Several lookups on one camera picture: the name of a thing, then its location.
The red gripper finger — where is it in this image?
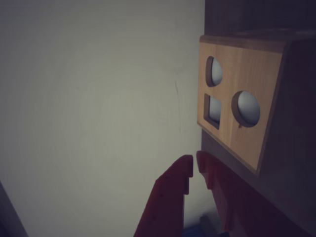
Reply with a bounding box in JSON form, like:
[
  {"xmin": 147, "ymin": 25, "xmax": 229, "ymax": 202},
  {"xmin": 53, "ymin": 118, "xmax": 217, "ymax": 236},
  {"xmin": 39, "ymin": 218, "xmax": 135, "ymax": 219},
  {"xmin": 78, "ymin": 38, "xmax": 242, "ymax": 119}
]
[
  {"xmin": 134, "ymin": 155, "xmax": 194, "ymax": 237},
  {"xmin": 196, "ymin": 150, "xmax": 316, "ymax": 237}
]

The wooden shape sorter box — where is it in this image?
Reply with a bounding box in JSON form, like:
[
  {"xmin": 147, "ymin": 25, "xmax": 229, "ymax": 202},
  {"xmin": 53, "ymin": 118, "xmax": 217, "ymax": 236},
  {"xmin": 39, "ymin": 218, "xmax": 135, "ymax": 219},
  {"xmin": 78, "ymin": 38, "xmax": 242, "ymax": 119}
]
[{"xmin": 197, "ymin": 31, "xmax": 316, "ymax": 232}]

